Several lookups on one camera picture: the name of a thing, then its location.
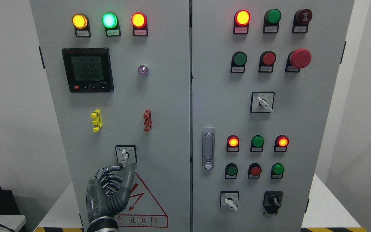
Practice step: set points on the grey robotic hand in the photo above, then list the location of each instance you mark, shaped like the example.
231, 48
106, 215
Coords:
107, 194

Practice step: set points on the white rotary light switch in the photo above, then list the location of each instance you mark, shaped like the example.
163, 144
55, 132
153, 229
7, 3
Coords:
126, 154

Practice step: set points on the robot forearm wrist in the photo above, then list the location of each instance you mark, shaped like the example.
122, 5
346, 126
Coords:
103, 224

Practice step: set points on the green lit indicator light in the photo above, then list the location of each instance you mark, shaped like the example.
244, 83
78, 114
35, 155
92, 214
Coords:
111, 24

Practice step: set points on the yellow indicator light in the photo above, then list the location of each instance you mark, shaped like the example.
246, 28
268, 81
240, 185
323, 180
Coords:
81, 25

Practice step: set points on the red electric hazard sign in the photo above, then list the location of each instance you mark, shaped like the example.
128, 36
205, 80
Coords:
143, 210

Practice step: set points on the yellow terminal connector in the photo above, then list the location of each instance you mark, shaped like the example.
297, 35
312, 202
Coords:
96, 120

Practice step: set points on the red terminal connector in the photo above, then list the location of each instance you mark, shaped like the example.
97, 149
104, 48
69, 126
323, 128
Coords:
147, 120

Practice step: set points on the white box lower left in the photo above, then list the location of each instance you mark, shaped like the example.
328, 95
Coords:
15, 222

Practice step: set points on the left grey cabinet door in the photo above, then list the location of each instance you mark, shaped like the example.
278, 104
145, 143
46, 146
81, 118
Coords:
163, 153

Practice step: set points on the grey cabinet door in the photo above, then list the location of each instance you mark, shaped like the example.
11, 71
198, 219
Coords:
222, 100
163, 153

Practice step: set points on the black digital power meter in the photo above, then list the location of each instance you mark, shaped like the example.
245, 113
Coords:
88, 69

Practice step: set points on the small green push button left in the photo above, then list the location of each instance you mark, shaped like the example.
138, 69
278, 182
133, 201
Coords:
231, 171

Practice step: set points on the small green push button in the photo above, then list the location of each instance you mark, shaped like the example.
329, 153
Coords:
231, 171
277, 171

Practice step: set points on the clear white indicator lamp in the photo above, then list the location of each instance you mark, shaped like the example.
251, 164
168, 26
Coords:
143, 70

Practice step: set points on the small red lit indicator left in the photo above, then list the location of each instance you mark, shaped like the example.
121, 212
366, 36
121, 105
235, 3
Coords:
232, 144

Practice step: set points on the small red lit indicator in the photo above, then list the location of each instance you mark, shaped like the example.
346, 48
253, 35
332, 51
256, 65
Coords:
232, 144
281, 143

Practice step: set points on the small red push button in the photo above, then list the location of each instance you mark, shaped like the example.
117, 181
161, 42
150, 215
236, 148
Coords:
254, 171

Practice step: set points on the small green indicator middle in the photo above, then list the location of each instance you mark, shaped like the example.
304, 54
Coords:
257, 143

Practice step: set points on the small green push button right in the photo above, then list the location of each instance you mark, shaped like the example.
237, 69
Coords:
277, 171

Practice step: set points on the red lit indicator light left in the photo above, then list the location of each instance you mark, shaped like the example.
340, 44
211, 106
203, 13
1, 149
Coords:
139, 22

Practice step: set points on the small red lit indicator right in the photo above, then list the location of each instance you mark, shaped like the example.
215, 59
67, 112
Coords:
281, 143

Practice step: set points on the green push button upper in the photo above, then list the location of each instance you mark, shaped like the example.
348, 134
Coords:
238, 62

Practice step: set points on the right grey cabinet door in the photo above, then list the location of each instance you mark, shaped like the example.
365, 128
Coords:
222, 100

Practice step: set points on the red push button upper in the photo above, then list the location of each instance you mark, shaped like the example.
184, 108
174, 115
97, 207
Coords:
266, 62

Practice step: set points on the red lit indicator top right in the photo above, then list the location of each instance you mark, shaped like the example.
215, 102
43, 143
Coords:
241, 22

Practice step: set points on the red emergency stop button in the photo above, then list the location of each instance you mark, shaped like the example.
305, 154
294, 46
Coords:
297, 60

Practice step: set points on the green indicator top right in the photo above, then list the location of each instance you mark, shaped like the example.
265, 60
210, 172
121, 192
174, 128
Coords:
271, 21

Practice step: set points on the dark red buzzer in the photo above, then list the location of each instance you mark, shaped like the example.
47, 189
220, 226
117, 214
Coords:
301, 20

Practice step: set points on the silver door lock handle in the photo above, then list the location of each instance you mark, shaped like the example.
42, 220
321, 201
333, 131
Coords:
208, 142

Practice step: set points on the white selector switch lower right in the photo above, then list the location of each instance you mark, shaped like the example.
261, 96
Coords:
229, 199

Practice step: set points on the white selector switch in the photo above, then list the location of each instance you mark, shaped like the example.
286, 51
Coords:
229, 199
262, 102

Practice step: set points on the black selector switch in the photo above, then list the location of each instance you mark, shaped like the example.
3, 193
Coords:
272, 201

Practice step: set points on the white selector switch upper right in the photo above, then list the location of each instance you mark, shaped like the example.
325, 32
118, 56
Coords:
262, 102

